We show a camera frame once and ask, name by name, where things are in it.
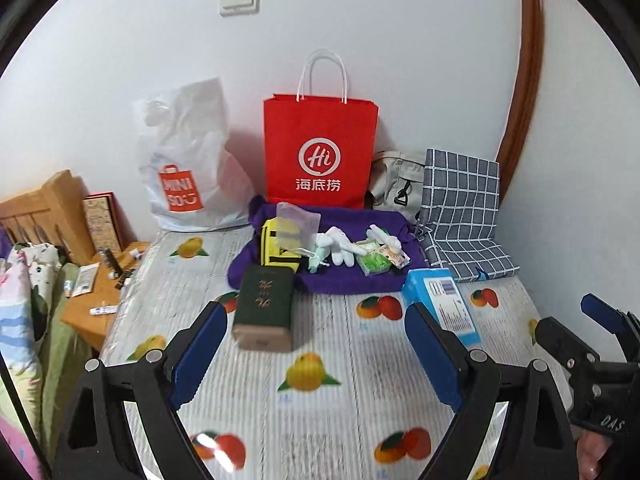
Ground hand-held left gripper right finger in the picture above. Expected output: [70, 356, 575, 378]
[404, 302, 583, 480]

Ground patterned hardcover book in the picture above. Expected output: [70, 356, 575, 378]
[82, 192, 123, 255]

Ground wooden headboard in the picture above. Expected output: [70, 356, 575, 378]
[0, 170, 96, 266]

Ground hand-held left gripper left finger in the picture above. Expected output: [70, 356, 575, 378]
[52, 300, 228, 480]

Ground red paper bag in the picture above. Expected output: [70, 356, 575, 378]
[263, 49, 379, 211]

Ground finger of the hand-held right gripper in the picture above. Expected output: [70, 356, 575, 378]
[535, 316, 601, 376]
[580, 294, 640, 361]

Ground beige canvas bag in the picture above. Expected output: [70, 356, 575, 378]
[369, 151, 427, 223]

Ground dark green tea box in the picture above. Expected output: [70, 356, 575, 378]
[232, 266, 296, 353]

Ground white plastic shopping bag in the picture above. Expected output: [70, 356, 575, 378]
[131, 77, 256, 233]

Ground white gloves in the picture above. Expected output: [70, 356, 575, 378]
[315, 226, 357, 267]

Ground brown wooden door frame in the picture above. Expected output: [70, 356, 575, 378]
[492, 0, 545, 211]

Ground wooden nightstand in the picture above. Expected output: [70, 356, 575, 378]
[60, 241, 151, 353]

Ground blue tissue box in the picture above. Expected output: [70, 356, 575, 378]
[402, 268, 483, 348]

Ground mint green soft toy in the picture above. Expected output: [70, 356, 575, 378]
[306, 245, 331, 276]

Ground yellow zip pouch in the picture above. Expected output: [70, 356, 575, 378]
[257, 217, 303, 266]

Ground translucent mesh pouch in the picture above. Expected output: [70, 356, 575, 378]
[274, 202, 321, 251]

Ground panda print pillow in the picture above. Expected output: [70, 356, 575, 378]
[12, 242, 66, 321]

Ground person's right hand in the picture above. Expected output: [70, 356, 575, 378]
[575, 433, 612, 480]

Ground green wet wipes packet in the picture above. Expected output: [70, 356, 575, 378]
[357, 252, 396, 277]

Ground green bedsheet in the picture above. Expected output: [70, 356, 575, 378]
[30, 262, 96, 461]

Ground grey checked folded cloth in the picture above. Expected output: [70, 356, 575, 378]
[414, 148, 521, 283]

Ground pastel striped quilt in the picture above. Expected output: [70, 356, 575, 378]
[0, 250, 51, 480]

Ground small printed packet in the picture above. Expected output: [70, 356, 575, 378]
[377, 242, 412, 267]

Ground fruit print tablecloth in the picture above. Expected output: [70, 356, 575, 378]
[97, 225, 576, 480]

